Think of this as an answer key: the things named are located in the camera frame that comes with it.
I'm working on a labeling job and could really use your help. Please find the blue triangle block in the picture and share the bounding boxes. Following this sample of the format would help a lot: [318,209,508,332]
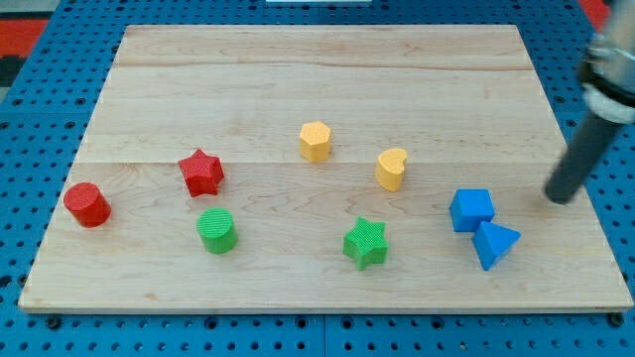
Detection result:
[472,221,521,271]

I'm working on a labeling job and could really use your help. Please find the blue cube block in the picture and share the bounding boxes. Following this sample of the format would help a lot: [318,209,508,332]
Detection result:
[449,188,496,232]

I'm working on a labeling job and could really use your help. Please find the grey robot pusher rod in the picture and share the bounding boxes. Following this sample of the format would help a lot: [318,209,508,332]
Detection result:
[544,112,624,205]

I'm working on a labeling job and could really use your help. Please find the red cylinder block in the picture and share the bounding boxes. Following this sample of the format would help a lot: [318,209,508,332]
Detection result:
[63,182,111,228]

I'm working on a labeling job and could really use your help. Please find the red star block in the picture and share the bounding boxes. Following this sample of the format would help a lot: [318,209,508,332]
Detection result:
[178,149,224,197]

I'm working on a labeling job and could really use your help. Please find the yellow hexagon block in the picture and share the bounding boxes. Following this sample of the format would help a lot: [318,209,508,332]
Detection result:
[299,121,331,163]

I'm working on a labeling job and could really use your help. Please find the green star block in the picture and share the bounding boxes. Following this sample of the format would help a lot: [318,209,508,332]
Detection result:
[342,217,389,271]

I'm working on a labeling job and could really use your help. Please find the green cylinder block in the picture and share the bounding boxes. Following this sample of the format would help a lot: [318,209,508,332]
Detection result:
[196,207,238,254]

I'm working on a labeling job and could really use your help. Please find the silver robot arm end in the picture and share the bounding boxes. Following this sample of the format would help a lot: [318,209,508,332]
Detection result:
[579,0,634,124]

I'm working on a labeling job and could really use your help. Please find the yellow heart block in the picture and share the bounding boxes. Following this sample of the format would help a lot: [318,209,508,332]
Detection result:
[375,148,408,191]

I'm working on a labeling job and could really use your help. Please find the wooden board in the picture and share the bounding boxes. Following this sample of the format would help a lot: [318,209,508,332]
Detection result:
[19,25,633,314]

